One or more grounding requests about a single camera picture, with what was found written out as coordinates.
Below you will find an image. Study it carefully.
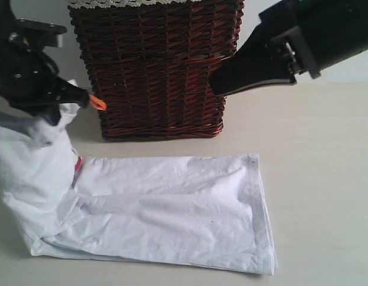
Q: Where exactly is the grey lace-trimmed basket liner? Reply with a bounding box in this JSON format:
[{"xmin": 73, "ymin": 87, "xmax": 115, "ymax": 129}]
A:
[{"xmin": 66, "ymin": 0, "xmax": 187, "ymax": 9}]

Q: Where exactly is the dark red wicker basket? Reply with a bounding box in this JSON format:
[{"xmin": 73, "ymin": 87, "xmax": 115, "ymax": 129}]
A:
[{"xmin": 68, "ymin": 0, "xmax": 244, "ymax": 141}]

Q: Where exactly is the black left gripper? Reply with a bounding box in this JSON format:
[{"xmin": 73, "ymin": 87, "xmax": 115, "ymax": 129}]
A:
[{"xmin": 0, "ymin": 34, "xmax": 89, "ymax": 126}]

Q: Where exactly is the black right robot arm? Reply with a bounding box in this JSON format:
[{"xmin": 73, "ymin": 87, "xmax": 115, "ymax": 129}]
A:
[{"xmin": 209, "ymin": 0, "xmax": 368, "ymax": 96}]

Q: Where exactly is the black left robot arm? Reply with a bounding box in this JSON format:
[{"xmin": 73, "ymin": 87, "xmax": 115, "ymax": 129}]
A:
[{"xmin": 0, "ymin": 1, "xmax": 89, "ymax": 126}]

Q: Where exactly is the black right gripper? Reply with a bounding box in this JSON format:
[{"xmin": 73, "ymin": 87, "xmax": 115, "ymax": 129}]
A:
[{"xmin": 209, "ymin": 1, "xmax": 300, "ymax": 96}]

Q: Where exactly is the orange perforated tag loop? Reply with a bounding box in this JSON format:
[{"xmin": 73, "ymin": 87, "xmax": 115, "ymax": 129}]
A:
[{"xmin": 89, "ymin": 95, "xmax": 107, "ymax": 111}]

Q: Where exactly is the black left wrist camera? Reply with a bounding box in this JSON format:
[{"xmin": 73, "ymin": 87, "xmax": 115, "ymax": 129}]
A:
[{"xmin": 17, "ymin": 18, "xmax": 67, "ymax": 50}]

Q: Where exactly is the white t-shirt red lettering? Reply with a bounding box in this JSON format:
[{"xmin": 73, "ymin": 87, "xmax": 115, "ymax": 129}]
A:
[{"xmin": 0, "ymin": 79, "xmax": 279, "ymax": 276}]

